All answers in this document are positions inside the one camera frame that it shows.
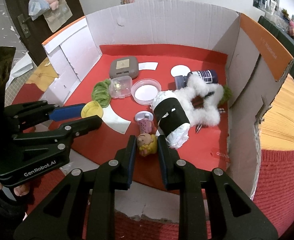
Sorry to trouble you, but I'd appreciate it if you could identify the clear round lid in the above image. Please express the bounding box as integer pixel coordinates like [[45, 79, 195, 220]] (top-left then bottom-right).
[[131, 79, 161, 105]]

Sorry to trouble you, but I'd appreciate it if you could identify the clear small plastic box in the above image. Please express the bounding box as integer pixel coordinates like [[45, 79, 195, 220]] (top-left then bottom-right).
[[108, 76, 132, 99]]

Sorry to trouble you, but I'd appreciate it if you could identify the yellow bottle cap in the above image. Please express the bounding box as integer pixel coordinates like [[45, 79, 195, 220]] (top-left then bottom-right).
[[81, 101, 103, 118]]

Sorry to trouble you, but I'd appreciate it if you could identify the person's left hand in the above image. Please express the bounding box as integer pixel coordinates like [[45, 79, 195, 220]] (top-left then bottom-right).
[[0, 174, 31, 197]]

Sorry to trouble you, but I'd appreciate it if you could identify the red knitted table mat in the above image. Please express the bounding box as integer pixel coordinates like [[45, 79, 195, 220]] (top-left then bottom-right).
[[12, 82, 294, 240]]

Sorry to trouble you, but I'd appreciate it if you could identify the white black cloth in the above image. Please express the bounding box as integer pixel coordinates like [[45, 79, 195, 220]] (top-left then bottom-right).
[[151, 90, 191, 149]]

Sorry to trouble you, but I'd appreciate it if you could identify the dark wooden door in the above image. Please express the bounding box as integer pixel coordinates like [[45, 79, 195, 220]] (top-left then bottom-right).
[[5, 0, 84, 66]]

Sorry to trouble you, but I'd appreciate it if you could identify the orange white cardboard box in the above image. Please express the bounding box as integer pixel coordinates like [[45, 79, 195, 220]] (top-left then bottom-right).
[[38, 0, 294, 224]]

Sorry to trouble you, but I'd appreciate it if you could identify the small green fuzzy scrunchie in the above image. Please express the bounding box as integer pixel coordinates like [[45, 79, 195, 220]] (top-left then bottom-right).
[[218, 85, 232, 106]]

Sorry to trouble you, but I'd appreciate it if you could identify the dark cloth side table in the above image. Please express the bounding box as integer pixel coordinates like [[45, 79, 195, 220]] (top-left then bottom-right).
[[257, 15, 294, 95]]

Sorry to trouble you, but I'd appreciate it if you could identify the red felt box liner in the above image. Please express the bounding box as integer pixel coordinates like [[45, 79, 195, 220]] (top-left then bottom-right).
[[67, 44, 230, 190]]

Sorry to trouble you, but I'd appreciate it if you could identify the white fluffy star scrunchie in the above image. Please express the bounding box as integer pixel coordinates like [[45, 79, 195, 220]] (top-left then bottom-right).
[[173, 75, 223, 127]]

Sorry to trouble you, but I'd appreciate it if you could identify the dark purple bottle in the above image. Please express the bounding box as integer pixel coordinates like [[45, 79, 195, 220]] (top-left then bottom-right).
[[174, 69, 219, 90]]

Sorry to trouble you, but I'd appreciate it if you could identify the grey square case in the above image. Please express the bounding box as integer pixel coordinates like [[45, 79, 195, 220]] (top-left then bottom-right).
[[109, 56, 139, 79]]

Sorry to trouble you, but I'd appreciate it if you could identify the large green fuzzy scrunchie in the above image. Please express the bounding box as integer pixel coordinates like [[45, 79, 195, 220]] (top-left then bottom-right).
[[91, 79, 111, 108]]

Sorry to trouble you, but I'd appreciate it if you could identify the pink toy figurine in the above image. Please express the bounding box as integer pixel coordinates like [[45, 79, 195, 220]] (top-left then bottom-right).
[[135, 111, 154, 134]]

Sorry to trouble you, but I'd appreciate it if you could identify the yellow toy figurine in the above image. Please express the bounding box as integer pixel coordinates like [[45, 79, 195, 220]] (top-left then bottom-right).
[[137, 133, 157, 157]]

